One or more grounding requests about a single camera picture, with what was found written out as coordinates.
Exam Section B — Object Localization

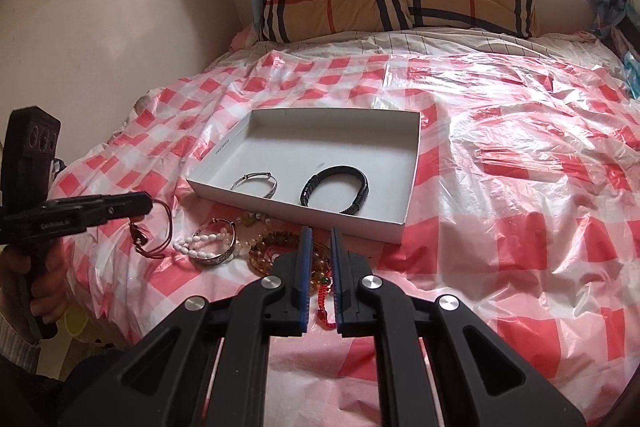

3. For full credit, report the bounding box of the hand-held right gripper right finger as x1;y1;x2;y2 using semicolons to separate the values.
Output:
330;226;587;427

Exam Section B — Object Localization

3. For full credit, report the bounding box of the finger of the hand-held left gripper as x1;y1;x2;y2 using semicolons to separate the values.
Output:
46;191;154;215
87;209;152;233

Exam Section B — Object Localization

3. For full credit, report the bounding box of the white bead bracelet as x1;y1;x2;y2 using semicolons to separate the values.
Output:
173;229;236;259

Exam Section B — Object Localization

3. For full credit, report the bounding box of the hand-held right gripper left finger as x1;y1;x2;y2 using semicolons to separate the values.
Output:
57;226;315;427

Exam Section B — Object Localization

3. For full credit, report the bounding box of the pearl bracelet with gold charm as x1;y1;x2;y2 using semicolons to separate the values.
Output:
234;212;275;229

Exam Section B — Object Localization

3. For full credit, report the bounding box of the person's left hand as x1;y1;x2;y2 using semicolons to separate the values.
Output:
0;238;70;319

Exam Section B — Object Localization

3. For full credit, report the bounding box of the engraved silver bangle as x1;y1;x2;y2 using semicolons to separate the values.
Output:
188;217;237;266

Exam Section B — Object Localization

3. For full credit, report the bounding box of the thin silver bangle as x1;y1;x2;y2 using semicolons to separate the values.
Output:
230;174;279;200

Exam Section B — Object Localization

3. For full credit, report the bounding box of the red checked plastic sheet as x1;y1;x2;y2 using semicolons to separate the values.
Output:
47;48;640;427

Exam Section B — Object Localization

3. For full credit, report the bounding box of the pink bead bracelet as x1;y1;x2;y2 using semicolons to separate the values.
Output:
233;227;266;260

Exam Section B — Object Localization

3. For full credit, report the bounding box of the black braided bracelet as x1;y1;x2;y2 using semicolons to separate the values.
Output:
299;165;370;215

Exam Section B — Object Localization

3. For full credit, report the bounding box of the yellow spotted object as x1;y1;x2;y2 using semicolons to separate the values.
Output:
64;302;122;350

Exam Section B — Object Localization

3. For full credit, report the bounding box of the white cardboard box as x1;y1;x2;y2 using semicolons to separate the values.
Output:
186;108;422;245

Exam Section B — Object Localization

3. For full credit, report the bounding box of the amber bead bracelet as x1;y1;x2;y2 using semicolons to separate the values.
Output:
248;230;335;294

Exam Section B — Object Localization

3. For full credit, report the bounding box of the teal plastic bag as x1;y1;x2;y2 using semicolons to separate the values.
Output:
621;51;640;100

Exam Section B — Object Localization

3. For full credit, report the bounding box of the white wall board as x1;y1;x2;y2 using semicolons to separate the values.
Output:
0;0;241;168

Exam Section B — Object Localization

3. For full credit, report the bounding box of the red tassel cord bracelet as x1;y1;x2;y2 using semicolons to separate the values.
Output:
314;276;337;331

